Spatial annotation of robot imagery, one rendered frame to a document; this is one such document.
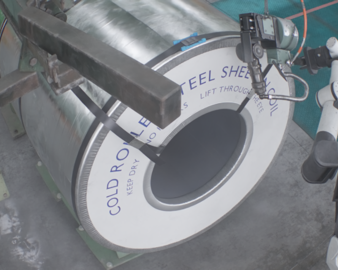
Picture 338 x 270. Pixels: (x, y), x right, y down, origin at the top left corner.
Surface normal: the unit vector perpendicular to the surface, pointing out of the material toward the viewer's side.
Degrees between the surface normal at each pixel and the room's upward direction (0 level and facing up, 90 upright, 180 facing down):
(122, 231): 90
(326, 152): 19
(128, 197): 90
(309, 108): 0
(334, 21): 0
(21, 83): 90
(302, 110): 0
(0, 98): 90
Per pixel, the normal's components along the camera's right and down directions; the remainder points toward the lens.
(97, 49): 0.00, -0.69
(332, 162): 0.11, -0.49
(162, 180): 0.26, -0.82
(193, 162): -0.34, -0.53
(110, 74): -0.68, 0.54
